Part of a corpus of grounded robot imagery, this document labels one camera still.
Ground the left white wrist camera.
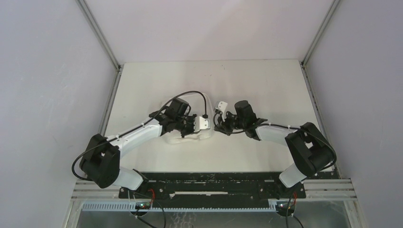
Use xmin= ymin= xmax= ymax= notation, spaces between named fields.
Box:
xmin=194 ymin=116 xmax=211 ymax=133

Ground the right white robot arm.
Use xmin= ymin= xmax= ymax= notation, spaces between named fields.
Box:
xmin=213 ymin=100 xmax=337 ymax=198

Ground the white medicine kit box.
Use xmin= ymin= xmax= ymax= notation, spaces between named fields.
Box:
xmin=162 ymin=93 xmax=214 ymax=144

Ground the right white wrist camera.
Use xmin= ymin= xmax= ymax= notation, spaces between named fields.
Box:
xmin=215 ymin=101 xmax=228 ymax=121

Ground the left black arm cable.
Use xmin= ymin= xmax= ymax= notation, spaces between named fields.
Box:
xmin=71 ymin=91 xmax=209 ymax=228

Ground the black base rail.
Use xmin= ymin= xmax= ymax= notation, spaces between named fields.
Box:
xmin=118 ymin=172 xmax=307 ymax=209

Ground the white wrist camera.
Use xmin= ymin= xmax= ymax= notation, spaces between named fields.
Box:
xmin=215 ymin=101 xmax=228 ymax=121
xmin=194 ymin=116 xmax=211 ymax=133

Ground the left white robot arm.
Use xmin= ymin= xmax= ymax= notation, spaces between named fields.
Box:
xmin=75 ymin=98 xmax=204 ymax=198

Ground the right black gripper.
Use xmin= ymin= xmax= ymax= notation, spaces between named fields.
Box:
xmin=215 ymin=109 xmax=247 ymax=135

